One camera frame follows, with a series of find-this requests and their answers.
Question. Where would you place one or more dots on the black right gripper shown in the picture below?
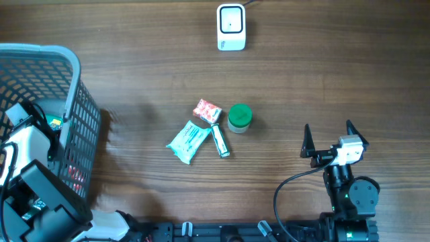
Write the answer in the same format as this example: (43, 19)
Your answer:
(321, 157)

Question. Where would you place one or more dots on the green white small tube box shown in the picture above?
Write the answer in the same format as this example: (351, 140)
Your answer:
(219, 140)

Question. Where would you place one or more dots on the grey plastic mesh basket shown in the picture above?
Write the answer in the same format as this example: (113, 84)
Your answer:
(50, 76)

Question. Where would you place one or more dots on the red patterned small box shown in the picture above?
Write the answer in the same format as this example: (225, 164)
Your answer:
(207, 111)

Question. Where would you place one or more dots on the green glove package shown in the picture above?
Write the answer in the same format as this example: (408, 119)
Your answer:
(55, 122)

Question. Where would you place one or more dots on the white barcode scanner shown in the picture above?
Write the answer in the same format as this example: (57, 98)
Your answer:
(231, 27)

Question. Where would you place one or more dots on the mint wet wipes pack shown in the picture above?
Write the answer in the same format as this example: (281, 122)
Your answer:
(187, 141)

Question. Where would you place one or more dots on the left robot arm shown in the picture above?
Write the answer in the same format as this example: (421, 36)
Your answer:
(35, 204)

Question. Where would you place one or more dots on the green lidded jar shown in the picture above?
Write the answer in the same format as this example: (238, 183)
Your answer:
(239, 118)

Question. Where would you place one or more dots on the black mounting rail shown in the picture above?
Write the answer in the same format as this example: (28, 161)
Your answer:
(298, 230)

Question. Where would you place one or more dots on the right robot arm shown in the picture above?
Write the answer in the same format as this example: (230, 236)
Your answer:
(353, 199)

